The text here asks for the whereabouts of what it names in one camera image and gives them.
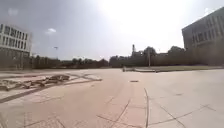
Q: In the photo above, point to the tall tower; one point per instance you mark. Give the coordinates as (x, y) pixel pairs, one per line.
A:
(133, 50)

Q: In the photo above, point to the long low planter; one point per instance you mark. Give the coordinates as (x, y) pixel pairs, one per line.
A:
(166, 68)

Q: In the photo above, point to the lamp pole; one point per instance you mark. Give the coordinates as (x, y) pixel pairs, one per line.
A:
(56, 52)

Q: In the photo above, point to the low planting bed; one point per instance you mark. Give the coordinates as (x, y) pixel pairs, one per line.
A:
(36, 81)

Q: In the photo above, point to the dark grey building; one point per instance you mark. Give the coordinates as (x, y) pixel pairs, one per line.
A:
(205, 31)

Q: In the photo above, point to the white building with windows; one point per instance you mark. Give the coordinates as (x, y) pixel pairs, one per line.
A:
(14, 45)

